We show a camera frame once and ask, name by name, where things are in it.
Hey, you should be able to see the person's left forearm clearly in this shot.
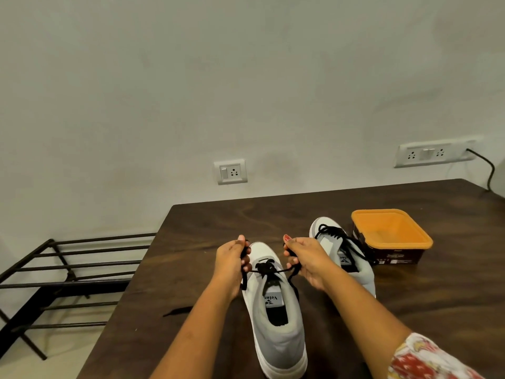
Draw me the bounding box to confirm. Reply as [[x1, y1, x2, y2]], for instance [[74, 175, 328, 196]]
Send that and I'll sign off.
[[150, 278, 243, 379]]

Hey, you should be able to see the black metal rack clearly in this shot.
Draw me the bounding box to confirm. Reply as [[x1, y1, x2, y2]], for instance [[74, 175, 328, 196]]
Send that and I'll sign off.
[[0, 233, 157, 361]]

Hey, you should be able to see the small white wall socket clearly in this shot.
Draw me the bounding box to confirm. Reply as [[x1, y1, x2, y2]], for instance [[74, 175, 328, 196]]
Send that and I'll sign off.
[[214, 159, 248, 185]]

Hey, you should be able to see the brown container with orange lid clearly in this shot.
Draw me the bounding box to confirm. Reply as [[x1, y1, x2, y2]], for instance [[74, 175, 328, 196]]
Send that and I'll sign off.
[[351, 209, 434, 266]]

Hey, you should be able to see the black shoelace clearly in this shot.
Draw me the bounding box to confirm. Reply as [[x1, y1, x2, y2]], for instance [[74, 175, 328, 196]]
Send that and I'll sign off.
[[314, 224, 379, 267], [240, 241, 303, 301]]

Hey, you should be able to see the wide white wall socket panel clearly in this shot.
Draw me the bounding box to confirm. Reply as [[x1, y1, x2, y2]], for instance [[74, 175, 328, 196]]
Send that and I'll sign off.
[[394, 135, 485, 168]]

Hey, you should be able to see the person's right forearm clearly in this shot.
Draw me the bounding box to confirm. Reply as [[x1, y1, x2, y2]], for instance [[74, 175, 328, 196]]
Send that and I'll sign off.
[[321, 266, 413, 379]]

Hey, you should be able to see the person's right hand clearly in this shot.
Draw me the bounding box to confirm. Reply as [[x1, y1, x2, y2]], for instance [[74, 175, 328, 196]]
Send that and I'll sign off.
[[283, 234, 337, 292]]

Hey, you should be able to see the white grey sneaker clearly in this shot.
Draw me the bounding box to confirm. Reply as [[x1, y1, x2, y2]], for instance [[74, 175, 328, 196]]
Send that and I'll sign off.
[[241, 241, 308, 379], [309, 216, 376, 298]]

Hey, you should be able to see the person's left hand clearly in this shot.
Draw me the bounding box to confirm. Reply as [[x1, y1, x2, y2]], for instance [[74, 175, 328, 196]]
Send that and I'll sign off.
[[212, 235, 253, 301]]

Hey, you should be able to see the black power cable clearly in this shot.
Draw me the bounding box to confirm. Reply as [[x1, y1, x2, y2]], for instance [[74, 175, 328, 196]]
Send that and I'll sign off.
[[466, 148, 496, 192]]

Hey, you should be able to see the floral red white sleeve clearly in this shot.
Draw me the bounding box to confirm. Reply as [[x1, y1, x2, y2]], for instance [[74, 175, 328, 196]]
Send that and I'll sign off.
[[388, 332, 486, 379]]

